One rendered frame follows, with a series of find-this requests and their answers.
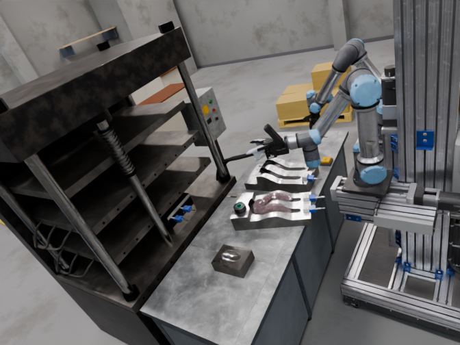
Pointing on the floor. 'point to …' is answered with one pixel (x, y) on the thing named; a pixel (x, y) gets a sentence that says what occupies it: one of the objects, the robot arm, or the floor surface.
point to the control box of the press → (208, 102)
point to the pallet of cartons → (288, 113)
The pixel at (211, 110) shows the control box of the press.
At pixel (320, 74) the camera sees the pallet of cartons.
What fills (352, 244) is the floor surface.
